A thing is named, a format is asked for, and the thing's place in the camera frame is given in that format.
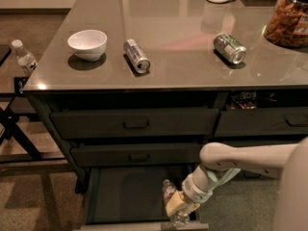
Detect small bottle white cap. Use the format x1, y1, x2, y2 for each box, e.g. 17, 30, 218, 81
12, 39, 38, 76

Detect green silver soda can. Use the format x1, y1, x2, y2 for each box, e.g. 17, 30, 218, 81
213, 33, 246, 64

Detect middle left drawer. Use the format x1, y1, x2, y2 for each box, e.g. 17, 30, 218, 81
71, 142, 201, 167

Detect black side table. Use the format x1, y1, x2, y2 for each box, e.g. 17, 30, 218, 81
0, 44, 64, 163

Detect middle right drawer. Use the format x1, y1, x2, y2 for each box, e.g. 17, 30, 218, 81
214, 139, 299, 147

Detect white ceramic bowl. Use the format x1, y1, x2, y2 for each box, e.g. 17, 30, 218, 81
67, 30, 108, 62

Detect clear plastic water bottle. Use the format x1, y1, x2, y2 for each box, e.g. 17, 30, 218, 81
162, 179, 190, 228

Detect snack packets in drawer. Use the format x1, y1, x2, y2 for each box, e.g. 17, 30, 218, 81
230, 90, 277, 110

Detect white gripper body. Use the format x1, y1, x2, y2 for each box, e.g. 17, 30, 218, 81
182, 174, 213, 204

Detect top right drawer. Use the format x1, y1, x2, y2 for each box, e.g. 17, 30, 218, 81
215, 107, 308, 138

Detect open bottom left drawer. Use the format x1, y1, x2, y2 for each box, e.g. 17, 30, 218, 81
83, 165, 208, 231

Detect top left drawer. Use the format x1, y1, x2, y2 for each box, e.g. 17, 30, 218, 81
50, 107, 219, 139

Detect smartphone on side table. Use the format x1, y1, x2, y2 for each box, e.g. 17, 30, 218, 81
13, 77, 28, 95

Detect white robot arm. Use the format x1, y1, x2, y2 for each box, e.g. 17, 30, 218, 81
164, 139, 308, 231

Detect dark grey cabinet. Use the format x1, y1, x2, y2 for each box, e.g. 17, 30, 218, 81
25, 0, 307, 187

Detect slim silver blue can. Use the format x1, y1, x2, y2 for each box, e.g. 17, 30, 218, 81
123, 38, 150, 74

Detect clear jar of nuts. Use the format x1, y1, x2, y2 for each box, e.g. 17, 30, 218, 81
265, 0, 308, 48

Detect bottom right drawer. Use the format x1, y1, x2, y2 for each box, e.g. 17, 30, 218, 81
240, 170, 273, 180

